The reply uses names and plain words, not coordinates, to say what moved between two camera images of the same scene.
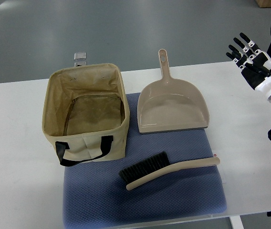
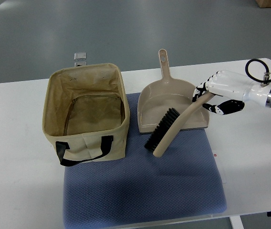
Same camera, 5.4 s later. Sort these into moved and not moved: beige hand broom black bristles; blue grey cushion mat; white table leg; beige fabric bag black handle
Moved: beige hand broom black bristles
Not moved: white table leg; blue grey cushion mat; beige fabric bag black handle
